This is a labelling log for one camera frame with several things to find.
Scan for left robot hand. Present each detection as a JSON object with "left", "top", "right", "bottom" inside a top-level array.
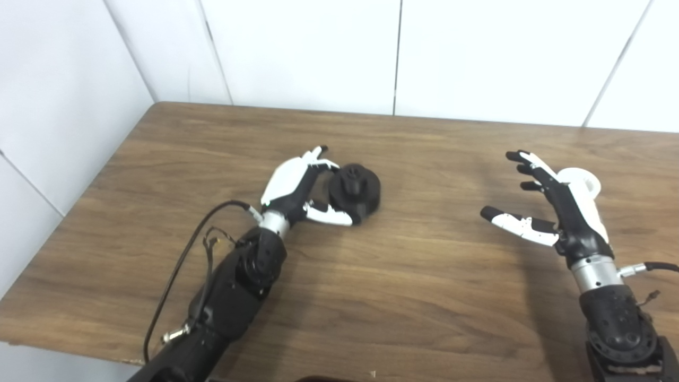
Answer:
[{"left": 260, "top": 145, "right": 362, "bottom": 231}]

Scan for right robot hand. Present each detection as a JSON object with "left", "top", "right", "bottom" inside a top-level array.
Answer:
[{"left": 480, "top": 150, "right": 615, "bottom": 269}]

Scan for white ring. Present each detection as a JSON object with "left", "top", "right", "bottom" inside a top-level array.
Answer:
[{"left": 557, "top": 167, "right": 602, "bottom": 203}]

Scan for round black part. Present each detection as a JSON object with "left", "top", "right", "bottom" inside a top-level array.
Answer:
[{"left": 328, "top": 164, "right": 381, "bottom": 220}]

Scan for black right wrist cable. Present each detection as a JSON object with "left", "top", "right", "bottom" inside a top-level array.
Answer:
[{"left": 618, "top": 262, "right": 679, "bottom": 277}]

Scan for thin left arm wires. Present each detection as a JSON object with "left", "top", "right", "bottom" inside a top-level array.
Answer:
[{"left": 196, "top": 227, "right": 239, "bottom": 329}]

